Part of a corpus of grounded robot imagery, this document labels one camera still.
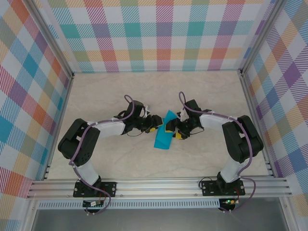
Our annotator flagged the grey metal panel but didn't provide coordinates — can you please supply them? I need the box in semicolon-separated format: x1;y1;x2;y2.
31;208;289;231

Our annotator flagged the black circuit board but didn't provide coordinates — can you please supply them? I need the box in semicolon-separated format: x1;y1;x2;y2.
82;200;104;208

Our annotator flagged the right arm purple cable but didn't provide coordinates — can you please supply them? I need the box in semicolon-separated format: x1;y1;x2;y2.
178;90;256;214

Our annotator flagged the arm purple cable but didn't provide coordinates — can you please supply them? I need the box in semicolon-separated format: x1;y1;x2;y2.
68;94;135;216
178;90;256;214

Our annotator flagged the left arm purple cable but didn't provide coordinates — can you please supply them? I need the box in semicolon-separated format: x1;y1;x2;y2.
68;94;135;216

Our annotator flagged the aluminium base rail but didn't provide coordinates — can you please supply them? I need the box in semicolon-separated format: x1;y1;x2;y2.
26;177;293;199

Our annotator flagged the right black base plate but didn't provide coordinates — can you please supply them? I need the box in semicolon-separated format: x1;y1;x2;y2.
201;180;245;197

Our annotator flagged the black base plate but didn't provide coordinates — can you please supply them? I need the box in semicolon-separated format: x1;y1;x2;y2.
201;180;245;197
73;180;118;198

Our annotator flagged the right aluminium side rail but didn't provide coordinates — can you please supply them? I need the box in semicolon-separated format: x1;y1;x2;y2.
240;73;275;179

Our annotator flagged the aluminium side rail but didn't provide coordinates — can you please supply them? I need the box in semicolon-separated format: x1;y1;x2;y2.
240;73;275;179
42;73;75;181

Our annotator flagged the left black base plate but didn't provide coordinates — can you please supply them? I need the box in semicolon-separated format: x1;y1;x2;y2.
73;180;118;198

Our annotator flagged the slotted aluminium cable tray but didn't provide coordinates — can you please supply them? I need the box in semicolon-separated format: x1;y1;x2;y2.
38;201;221;209

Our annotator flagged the left aluminium side rail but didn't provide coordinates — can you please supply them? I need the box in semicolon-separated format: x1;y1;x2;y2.
42;73;75;181

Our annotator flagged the right aluminium frame post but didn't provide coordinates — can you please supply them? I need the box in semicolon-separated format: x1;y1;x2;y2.
239;0;287;77

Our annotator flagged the aluminium frame post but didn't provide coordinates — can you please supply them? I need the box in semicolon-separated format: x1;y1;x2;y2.
239;0;287;77
23;0;75;79

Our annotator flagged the left aluminium frame post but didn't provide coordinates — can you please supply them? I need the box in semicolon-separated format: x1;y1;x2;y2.
23;0;75;79

